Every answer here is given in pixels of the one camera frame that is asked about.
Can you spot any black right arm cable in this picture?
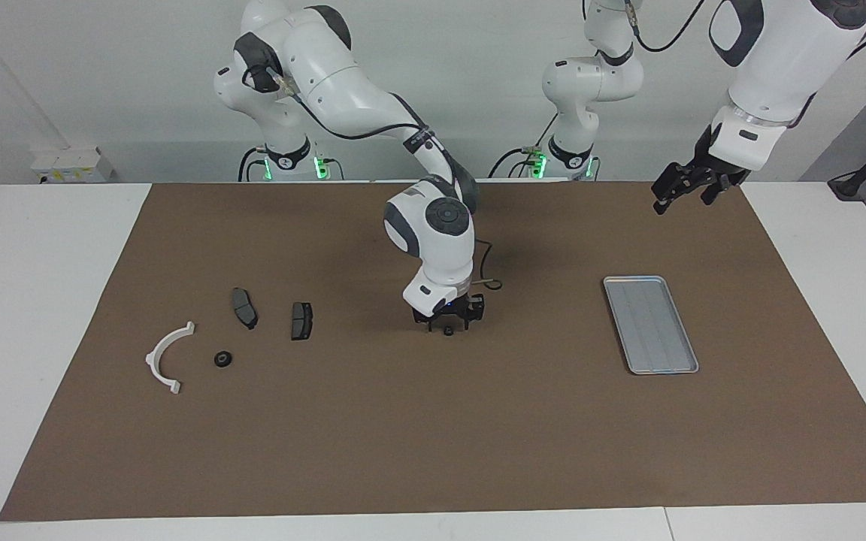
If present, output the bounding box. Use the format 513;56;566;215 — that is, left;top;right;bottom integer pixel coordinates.
249;64;503;292

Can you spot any curved dark grey brake pad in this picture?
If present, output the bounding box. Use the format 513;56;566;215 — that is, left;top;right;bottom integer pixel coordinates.
231;287;259;331

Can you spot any black left base cable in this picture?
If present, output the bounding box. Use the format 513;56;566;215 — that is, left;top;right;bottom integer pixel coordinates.
488;113;560;180

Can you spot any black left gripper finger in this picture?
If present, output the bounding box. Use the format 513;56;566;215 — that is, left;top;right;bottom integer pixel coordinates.
651;162;696;216
698;176;731;207

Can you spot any brown table mat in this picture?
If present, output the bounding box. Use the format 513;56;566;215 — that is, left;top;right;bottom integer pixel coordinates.
0;179;866;522

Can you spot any rectangular dark grey brake pad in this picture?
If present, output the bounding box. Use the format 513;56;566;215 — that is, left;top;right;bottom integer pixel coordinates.
290;301;316;342

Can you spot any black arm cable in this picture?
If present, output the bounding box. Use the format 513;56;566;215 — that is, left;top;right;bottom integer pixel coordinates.
625;0;708;53
249;64;503;292

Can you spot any white power strip box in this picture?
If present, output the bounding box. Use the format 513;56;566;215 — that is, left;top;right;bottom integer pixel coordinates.
31;147;114;185

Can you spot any white semicircular bracket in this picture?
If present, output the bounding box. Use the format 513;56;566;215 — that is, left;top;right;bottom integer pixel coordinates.
145;321;197;396

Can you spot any black base cable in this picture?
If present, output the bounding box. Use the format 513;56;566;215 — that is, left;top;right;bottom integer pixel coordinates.
488;113;560;180
238;147;268;183

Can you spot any silver metal tray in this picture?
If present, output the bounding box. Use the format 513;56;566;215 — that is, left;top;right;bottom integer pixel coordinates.
602;275;701;376

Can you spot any black right base cable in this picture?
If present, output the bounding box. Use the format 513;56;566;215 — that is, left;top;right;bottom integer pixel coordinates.
238;147;268;183

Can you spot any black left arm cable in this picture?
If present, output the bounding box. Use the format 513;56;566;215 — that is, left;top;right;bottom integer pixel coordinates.
625;0;708;53

